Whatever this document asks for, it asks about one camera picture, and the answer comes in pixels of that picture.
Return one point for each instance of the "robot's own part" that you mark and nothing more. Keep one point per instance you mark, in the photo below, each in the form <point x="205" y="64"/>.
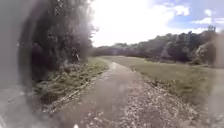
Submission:
<point x="75" y="126"/>

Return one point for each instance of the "dark wood of trees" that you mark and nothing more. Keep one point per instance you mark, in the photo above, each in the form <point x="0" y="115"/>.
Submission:
<point x="56" y="36"/>

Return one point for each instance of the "open grass field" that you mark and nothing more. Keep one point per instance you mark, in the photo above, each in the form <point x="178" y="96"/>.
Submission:
<point x="173" y="76"/>

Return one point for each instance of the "pale kerb strip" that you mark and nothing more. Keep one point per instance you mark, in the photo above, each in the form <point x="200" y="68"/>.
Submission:
<point x="71" y="94"/>

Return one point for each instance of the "grass verge with leaves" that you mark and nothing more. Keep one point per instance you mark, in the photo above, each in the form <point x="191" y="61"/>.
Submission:
<point x="68" y="80"/>

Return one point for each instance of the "grey asphalt path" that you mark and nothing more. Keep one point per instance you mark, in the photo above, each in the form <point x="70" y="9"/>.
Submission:
<point x="116" y="100"/>

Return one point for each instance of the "distant row of trees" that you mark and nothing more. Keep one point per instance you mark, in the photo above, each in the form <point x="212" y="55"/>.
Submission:
<point x="166" y="48"/>

